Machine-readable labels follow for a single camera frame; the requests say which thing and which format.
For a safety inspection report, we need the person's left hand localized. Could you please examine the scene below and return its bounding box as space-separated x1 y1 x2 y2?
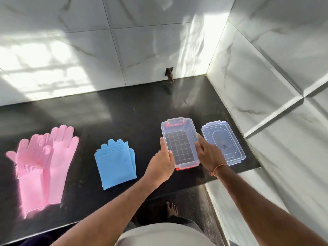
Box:
144 137 176 187

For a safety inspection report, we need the person's right hand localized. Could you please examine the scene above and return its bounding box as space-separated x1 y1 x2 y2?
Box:
194 134 228 176

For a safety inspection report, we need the clear plastic storage box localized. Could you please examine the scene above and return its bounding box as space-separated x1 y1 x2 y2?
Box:
161 116 200 171

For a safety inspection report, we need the person's left forearm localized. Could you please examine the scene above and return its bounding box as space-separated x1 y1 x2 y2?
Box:
50 176 157 246

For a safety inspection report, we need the person's right forearm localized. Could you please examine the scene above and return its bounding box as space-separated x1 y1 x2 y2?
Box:
213 164 328 246

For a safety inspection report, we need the grid insert in box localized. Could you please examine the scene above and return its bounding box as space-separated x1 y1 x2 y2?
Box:
164 130 194 164

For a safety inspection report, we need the clear plastic box lid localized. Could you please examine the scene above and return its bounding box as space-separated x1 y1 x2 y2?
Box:
201 121 246 166

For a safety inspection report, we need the orange thread wristband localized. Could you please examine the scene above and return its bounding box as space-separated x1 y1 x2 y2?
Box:
209 164 228 177

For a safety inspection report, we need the blue folded silicone glove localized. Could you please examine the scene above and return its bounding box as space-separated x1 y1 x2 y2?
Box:
94 139 137 190

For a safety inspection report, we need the person's foot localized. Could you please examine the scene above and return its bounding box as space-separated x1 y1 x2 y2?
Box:
166 201 178 218

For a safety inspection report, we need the person's white shirt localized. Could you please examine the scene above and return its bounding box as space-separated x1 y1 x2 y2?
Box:
114 222 218 246

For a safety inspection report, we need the pink smooth silicone glove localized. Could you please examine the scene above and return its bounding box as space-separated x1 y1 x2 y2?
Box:
42 125 80 205

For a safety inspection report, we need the pink bristled silicone glove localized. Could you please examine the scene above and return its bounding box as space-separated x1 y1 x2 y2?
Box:
6 134 53 220

